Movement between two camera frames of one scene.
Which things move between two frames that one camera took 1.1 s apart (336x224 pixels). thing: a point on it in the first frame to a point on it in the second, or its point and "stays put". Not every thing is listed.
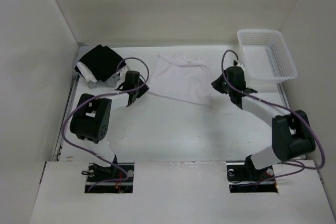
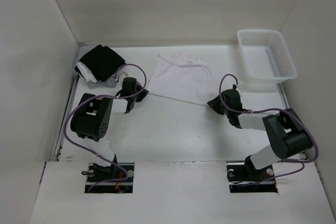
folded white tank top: (85, 72) stays put
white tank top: (185, 78) stays put
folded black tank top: (103, 62) stays put
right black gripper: (216, 85) to (214, 104)
